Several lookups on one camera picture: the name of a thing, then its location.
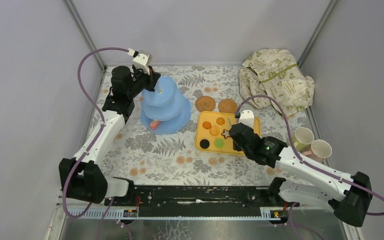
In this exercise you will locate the pink paper cup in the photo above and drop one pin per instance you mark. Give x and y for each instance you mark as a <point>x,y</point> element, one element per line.
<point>318,150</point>

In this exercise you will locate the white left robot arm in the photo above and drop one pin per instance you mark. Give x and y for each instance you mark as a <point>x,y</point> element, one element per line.
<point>81,177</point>

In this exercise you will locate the orange waffle cookie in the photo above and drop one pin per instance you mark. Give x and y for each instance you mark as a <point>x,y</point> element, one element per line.
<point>214,130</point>

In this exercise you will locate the floral tablecloth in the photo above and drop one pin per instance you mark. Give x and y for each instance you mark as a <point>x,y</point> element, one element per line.
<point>149,159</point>

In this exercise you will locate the pink cake slice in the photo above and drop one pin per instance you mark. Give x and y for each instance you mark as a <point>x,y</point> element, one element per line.
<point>154,124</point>

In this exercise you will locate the orange flower cookie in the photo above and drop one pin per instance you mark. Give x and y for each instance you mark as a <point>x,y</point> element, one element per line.
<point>220,121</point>

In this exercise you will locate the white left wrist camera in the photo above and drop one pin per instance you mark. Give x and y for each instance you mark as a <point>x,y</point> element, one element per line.
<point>141,60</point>

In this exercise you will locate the yellow serving tray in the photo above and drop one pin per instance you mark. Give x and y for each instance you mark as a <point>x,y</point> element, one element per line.
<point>202,133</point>

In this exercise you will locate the woven rattan coaster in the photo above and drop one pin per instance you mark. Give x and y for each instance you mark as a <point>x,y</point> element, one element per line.
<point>227,105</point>
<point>205,103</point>

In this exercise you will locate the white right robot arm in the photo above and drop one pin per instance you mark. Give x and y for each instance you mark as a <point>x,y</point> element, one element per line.
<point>329,189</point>

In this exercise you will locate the printed cloth bag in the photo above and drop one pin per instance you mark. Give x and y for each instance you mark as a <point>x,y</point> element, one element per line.
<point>275,72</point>

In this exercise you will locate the star shaped cookie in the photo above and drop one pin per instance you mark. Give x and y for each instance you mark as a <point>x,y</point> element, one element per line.
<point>225,133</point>

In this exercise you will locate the black round cookie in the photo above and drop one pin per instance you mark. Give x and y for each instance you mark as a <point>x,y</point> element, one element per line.
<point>204,144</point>

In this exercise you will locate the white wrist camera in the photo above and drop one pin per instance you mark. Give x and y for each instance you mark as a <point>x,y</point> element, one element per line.
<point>141,60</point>
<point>245,117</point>

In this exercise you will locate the blue three-tier cake stand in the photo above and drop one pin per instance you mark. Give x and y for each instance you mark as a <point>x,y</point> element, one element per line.
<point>166,104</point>

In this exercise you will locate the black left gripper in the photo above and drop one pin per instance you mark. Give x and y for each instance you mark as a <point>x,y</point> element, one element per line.
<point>152,80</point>

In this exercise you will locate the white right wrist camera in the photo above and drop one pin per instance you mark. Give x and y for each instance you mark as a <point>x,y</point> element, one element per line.
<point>245,117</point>

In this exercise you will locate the green paper cup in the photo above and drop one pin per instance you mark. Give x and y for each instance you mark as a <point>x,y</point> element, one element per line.
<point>302,138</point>

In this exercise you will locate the orange round cookie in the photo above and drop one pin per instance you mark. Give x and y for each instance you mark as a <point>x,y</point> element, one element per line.
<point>206,125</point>

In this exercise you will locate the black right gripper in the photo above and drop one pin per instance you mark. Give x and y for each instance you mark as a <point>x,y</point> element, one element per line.
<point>235,146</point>

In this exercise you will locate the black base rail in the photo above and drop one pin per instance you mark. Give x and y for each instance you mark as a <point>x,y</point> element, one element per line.
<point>156,195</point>

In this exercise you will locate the green round macaron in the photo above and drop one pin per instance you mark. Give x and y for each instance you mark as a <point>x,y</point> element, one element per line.
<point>219,143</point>

